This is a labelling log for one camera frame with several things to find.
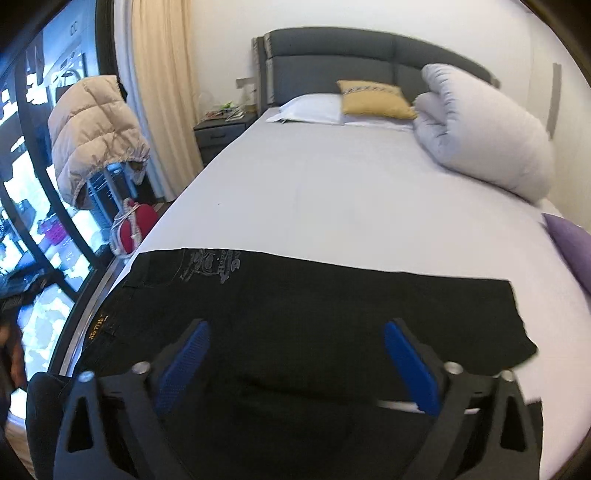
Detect black pants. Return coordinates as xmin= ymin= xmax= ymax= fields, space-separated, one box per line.
xmin=26 ymin=249 xmax=536 ymax=479

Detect red and white stool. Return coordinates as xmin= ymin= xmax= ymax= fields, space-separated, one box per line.
xmin=109 ymin=198 xmax=158 ymax=258

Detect purple cushion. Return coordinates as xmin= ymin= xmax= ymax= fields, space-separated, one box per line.
xmin=543 ymin=213 xmax=591 ymax=292

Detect clothes drying rack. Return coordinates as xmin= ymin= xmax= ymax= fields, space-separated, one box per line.
xmin=87 ymin=164 xmax=137 ymax=230

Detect white bed mattress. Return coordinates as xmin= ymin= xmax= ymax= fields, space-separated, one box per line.
xmin=48 ymin=110 xmax=591 ymax=480

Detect rolled white duvet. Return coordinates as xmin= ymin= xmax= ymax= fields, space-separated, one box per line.
xmin=414 ymin=63 xmax=554 ymax=203

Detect beige puffer jacket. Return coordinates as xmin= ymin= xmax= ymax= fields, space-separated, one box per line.
xmin=47 ymin=75 xmax=150 ymax=210

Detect dark grey nightstand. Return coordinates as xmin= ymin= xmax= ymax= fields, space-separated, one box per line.
xmin=193 ymin=108 xmax=257 ymax=167

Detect yellow cushion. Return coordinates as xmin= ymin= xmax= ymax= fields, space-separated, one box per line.
xmin=337 ymin=80 xmax=417 ymax=120

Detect white pillow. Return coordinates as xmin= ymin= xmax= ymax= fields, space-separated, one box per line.
xmin=266 ymin=93 xmax=413 ymax=131

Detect beige curtain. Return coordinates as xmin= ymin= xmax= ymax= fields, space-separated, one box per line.
xmin=131 ymin=1 xmax=204 ymax=201

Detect dark grey headboard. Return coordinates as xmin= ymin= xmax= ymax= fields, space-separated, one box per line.
xmin=252 ymin=27 xmax=500 ymax=115

